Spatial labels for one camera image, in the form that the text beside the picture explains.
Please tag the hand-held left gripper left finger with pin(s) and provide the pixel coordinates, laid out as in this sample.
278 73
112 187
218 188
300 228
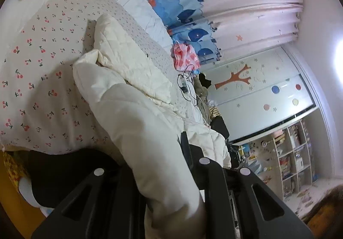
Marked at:
118 188

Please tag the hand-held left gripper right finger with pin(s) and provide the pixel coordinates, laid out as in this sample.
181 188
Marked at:
214 188

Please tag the cream quilted jacket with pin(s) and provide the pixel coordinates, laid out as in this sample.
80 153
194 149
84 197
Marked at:
139 126

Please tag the pile of small toys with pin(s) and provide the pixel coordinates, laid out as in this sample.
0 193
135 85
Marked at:
254 158

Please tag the dark cloth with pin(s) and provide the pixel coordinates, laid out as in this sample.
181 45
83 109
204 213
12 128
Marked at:
67 174

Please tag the white bookshelf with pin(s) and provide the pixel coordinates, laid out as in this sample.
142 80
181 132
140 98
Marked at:
294 158

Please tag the wardrobe with tree decal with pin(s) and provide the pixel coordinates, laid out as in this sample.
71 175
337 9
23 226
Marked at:
268 110

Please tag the yellow floral cloth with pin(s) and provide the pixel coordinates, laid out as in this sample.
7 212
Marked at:
13 172

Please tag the small black cloth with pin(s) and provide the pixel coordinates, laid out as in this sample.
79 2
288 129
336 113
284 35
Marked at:
206 82

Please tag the brown furry thing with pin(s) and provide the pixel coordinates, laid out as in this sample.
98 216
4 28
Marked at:
327 206

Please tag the cherry print bedsheet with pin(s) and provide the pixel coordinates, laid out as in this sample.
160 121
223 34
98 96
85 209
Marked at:
40 81

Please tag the pink plastic bag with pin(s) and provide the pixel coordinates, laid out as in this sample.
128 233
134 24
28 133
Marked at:
185 55

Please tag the white striped duvet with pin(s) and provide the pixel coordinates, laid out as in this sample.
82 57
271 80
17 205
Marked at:
139 14

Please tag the whale print curtain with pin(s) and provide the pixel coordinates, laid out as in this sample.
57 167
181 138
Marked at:
241 0

